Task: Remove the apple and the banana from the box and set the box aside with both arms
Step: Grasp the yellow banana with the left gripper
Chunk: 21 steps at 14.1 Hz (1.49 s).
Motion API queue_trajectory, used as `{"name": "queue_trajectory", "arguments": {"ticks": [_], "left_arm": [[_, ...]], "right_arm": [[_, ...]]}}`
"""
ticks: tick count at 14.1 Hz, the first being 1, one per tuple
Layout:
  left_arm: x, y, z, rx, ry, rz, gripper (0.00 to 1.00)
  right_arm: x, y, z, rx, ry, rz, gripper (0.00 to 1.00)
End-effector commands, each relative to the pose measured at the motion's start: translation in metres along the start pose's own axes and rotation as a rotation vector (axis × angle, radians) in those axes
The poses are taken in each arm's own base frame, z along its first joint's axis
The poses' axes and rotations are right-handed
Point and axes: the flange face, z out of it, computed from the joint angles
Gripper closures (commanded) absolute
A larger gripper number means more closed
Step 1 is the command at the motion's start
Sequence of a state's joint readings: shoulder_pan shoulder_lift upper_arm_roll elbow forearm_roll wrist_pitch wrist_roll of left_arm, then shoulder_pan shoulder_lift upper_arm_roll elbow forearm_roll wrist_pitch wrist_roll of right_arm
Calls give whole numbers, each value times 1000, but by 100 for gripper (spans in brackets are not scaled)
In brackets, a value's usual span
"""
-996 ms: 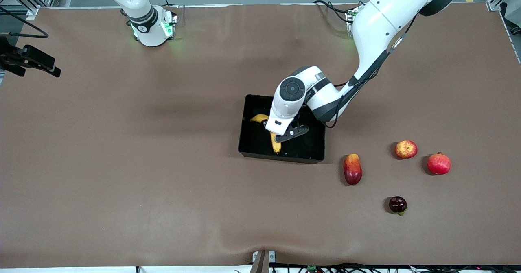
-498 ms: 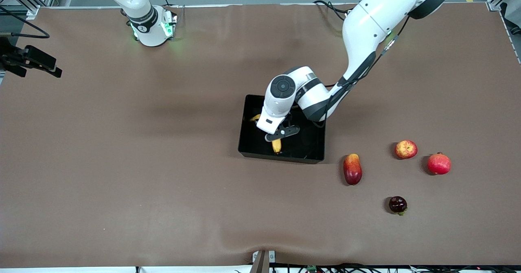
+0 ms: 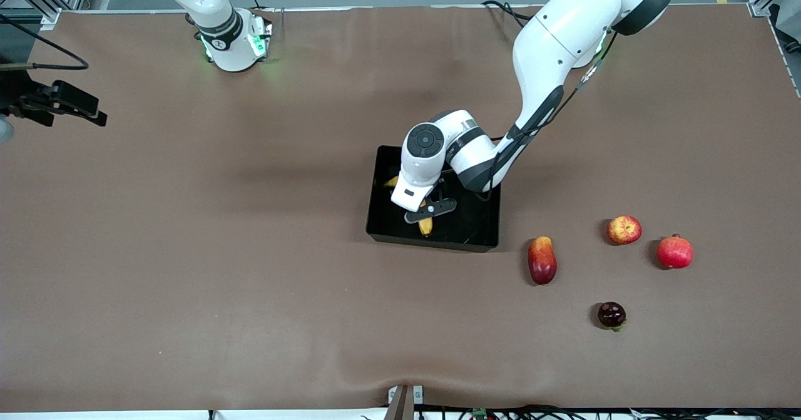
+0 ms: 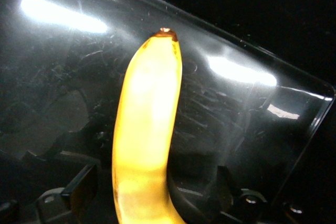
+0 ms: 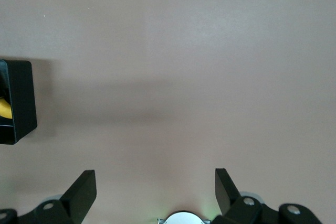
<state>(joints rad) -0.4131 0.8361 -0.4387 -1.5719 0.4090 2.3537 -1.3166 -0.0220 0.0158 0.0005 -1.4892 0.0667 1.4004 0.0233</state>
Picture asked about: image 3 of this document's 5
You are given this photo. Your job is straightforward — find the yellow banana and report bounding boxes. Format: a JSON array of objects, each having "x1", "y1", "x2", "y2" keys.
[{"x1": 383, "y1": 176, "x2": 434, "y2": 238}]

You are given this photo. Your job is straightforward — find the black plastic box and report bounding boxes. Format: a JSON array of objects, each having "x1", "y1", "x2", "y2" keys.
[{"x1": 365, "y1": 145, "x2": 503, "y2": 253}]

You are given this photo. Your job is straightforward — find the red yellow apple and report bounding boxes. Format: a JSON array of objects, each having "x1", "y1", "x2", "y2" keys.
[{"x1": 606, "y1": 215, "x2": 643, "y2": 246}]

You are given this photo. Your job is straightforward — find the red yellow mango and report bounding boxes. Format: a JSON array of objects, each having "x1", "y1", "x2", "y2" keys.
[{"x1": 528, "y1": 236, "x2": 558, "y2": 286}]

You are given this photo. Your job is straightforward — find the large fabric table cover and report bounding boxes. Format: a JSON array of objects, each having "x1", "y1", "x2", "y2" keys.
[{"x1": 0, "y1": 4, "x2": 801, "y2": 411}]

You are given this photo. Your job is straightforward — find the dark purple mangosteen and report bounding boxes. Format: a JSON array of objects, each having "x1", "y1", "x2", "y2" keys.
[{"x1": 597, "y1": 302, "x2": 628, "y2": 332}]

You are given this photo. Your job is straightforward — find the red pomegranate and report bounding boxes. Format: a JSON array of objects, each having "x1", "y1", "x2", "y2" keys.
[{"x1": 656, "y1": 233, "x2": 695, "y2": 270}]

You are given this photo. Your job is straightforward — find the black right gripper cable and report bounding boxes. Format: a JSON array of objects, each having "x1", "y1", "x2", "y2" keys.
[{"x1": 0, "y1": 13, "x2": 89, "y2": 71}]

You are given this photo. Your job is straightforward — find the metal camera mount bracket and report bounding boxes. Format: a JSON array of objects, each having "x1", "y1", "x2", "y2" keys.
[{"x1": 385, "y1": 384, "x2": 424, "y2": 420}]

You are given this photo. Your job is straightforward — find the black left arm base cables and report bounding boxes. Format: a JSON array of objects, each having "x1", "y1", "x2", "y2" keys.
[{"x1": 482, "y1": 0, "x2": 533, "y2": 29}]

